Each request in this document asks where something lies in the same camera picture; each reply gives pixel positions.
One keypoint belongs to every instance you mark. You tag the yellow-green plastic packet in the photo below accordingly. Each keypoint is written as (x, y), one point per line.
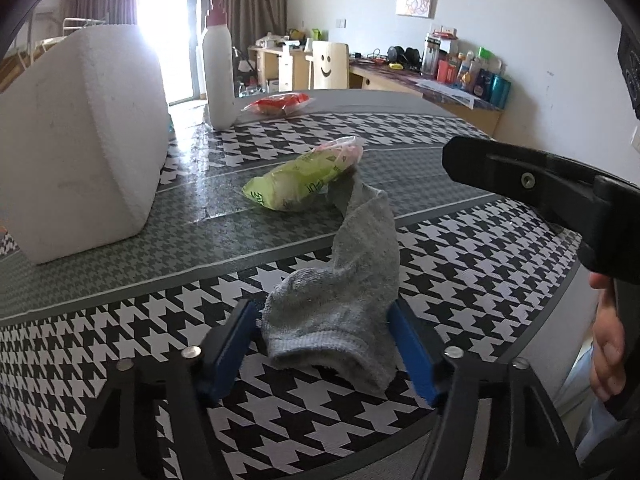
(295, 180)

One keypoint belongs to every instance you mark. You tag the white pump bottle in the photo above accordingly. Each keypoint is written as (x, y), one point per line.
(217, 75)

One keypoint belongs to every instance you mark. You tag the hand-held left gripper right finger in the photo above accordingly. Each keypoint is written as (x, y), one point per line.
(415, 350)

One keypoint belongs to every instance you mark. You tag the white foam box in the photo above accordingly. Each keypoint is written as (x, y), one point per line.
(75, 135)

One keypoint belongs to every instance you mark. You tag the wooden chair with smiley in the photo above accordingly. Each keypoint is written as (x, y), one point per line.
(330, 67)

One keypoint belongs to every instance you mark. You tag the grey sock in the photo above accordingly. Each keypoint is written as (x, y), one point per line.
(340, 305)

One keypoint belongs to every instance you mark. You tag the steel thermos bottle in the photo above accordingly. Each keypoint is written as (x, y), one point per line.
(431, 57)

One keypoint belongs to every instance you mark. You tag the printed paper sheets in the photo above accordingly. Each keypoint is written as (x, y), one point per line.
(445, 92)

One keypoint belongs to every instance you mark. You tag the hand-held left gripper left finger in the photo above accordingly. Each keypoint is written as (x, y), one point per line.
(227, 345)

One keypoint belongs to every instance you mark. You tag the houndstooth tablecloth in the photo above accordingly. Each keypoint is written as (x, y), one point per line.
(450, 270)

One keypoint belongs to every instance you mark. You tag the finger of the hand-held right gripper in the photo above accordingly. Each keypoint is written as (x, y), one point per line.
(500, 165)

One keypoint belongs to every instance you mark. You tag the person's right hand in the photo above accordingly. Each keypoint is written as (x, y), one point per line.
(607, 345)

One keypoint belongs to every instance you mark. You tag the black headphones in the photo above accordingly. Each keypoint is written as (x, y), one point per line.
(405, 56)

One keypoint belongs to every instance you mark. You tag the cluttered wooden desk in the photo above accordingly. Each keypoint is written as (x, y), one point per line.
(395, 85)

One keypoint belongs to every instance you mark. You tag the person's light blue clothing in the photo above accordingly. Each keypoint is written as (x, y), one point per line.
(592, 425)

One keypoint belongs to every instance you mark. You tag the glass balcony door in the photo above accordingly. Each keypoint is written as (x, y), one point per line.
(170, 35)

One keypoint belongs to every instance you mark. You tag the red snack packet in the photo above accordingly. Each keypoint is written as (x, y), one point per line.
(277, 104)

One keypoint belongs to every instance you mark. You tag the red box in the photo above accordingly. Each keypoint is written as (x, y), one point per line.
(443, 71)

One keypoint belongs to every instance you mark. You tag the grey metal bunk bed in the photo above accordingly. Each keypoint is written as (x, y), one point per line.
(80, 21)

